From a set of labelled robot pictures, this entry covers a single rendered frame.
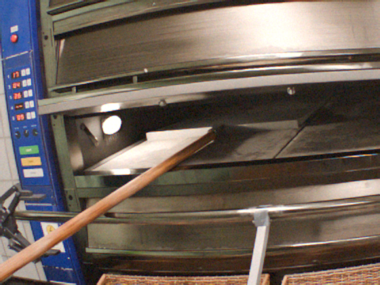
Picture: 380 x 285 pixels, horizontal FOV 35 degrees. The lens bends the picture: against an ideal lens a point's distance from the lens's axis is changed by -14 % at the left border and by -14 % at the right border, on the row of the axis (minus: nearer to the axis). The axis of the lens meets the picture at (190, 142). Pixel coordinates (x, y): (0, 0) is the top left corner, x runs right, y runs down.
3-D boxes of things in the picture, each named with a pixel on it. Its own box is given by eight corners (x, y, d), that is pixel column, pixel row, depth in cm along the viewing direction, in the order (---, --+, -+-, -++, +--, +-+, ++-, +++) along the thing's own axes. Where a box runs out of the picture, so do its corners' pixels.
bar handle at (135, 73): (47, 106, 188) (51, 106, 189) (145, 90, 175) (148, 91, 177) (47, 87, 188) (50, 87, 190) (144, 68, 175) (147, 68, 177)
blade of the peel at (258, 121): (298, 127, 221) (296, 119, 220) (147, 140, 243) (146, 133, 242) (316, 108, 253) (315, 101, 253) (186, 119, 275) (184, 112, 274)
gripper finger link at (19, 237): (3, 226, 146) (3, 230, 147) (34, 256, 144) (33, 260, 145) (11, 222, 150) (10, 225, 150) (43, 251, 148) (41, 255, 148)
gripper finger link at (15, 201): (11, 220, 150) (7, 216, 150) (26, 191, 145) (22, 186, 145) (3, 224, 146) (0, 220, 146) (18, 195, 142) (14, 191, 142)
